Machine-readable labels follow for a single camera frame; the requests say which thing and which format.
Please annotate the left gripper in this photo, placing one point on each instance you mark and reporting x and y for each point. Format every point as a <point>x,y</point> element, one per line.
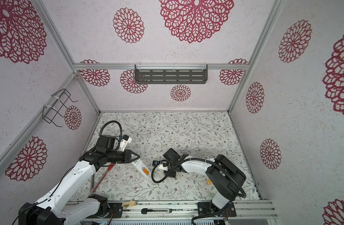
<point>128,153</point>

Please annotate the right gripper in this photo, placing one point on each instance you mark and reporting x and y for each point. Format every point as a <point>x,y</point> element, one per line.
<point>171,174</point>

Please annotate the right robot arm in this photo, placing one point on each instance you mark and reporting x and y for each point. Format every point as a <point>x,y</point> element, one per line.
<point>225,176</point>

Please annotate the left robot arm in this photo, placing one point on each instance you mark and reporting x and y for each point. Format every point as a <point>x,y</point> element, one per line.
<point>48,210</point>

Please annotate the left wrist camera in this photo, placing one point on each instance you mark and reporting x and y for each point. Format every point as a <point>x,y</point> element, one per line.
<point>125,141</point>

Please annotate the white remote control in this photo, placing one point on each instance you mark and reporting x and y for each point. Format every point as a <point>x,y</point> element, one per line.
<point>139,165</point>

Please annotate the grey slotted wall shelf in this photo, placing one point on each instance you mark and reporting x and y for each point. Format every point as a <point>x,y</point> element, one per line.
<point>173,74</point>

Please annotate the red kitchen tongs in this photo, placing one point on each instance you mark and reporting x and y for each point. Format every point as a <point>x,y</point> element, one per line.
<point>94,186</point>

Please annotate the orange battery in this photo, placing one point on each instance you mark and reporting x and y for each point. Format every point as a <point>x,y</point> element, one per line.
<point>145,170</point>

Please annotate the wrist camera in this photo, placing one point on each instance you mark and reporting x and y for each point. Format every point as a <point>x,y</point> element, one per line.
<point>160,166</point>
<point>125,141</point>

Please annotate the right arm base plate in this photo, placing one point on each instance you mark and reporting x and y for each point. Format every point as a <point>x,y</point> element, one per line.
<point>208,208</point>

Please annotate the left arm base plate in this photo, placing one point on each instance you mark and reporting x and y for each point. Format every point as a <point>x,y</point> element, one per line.
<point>114,210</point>

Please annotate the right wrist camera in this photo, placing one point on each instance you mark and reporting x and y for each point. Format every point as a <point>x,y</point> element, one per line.
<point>160,166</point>

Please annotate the black wire wall rack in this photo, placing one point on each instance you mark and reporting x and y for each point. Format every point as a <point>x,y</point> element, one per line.
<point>51,111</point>

